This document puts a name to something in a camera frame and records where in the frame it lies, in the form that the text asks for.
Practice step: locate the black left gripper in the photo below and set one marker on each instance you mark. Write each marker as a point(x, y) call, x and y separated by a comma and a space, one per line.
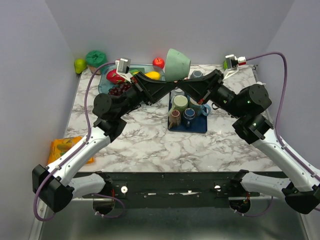
point(151, 91)

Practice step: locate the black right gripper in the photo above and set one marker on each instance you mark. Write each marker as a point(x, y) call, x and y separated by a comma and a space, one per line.
point(197, 88)

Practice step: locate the teal green wide mug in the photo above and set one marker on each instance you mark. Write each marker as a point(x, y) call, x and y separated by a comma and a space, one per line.
point(177, 66)

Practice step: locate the light green mug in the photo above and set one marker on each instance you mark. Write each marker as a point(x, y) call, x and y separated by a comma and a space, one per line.
point(179, 103)

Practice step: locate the brown striped mug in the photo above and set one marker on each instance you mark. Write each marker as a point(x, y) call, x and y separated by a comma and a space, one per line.
point(174, 120)

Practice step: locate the dark blue small mug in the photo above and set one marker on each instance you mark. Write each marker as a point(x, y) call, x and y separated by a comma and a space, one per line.
point(188, 117)

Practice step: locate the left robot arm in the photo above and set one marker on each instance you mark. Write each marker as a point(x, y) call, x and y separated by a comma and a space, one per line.
point(55, 184)

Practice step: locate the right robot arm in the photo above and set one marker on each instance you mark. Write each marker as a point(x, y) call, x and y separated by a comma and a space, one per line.
point(300, 189)

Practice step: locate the dark grey faceted mug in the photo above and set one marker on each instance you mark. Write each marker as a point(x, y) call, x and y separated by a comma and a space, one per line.
point(196, 74)

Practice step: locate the large blue butterfly mug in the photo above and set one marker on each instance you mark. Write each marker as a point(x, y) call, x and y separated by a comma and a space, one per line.
point(200, 109)

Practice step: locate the pale grey-blue mug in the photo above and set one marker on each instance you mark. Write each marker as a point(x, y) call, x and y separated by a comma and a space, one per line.
point(176, 92)

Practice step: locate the yellow mango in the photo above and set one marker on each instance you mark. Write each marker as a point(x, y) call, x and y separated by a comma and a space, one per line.
point(154, 75)

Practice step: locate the red apple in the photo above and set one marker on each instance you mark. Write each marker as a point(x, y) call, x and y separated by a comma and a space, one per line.
point(158, 62)

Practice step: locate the purple grape bunch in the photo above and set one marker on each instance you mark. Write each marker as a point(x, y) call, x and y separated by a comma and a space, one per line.
point(118, 90)

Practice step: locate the red dragon fruit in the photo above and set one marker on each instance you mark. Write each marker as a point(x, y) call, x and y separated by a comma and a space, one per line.
point(113, 77)

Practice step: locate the dark blue tray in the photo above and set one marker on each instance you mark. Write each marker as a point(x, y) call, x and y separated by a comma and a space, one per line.
point(198, 126)

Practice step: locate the teal plastic fruit basket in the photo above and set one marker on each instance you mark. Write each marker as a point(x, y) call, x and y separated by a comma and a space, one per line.
point(105, 85)

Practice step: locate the green wrapped jar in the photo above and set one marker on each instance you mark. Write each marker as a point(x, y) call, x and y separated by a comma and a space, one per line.
point(94, 59)

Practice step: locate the green pear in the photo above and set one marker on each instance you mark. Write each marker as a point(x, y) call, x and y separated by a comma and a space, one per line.
point(80, 65)

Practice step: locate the orange snack bag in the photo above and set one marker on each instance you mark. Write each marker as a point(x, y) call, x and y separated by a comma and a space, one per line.
point(60, 146)

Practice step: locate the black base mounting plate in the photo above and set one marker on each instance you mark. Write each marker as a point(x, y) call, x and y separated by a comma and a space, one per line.
point(162, 190)

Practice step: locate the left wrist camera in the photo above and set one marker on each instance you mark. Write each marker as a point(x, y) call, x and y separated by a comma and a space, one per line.
point(122, 68)

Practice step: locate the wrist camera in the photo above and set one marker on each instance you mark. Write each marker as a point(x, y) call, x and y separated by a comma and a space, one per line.
point(122, 68)
point(233, 64)

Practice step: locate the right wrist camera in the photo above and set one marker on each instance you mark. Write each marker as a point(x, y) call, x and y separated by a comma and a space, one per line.
point(233, 64)

